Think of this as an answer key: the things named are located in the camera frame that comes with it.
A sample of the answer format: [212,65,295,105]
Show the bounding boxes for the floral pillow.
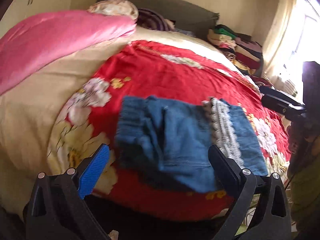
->
[87,0,139,21]

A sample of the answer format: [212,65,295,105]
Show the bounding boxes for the purple striped pillow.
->
[137,8,175,31]

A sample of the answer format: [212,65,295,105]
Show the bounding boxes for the pink quilt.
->
[1,10,136,93]

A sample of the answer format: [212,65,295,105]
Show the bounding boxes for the basket of clothes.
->
[250,75,274,89]

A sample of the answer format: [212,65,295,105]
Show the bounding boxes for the red floral blanket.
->
[47,40,290,221]

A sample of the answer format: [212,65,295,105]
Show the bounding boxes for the black cable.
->
[283,169,297,193]

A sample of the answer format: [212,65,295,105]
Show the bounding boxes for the stack of folded clothes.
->
[207,24,264,76]

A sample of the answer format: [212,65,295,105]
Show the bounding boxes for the blue denim pants lace trim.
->
[115,96,268,193]

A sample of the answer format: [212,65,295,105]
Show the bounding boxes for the cream bed sheet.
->
[1,27,236,215]

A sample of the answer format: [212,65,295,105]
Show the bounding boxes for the dark grey headboard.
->
[97,0,220,39]

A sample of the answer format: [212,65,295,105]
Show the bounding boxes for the white wardrobe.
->
[1,0,71,36]

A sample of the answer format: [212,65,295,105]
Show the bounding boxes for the right hand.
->
[287,122,319,156]

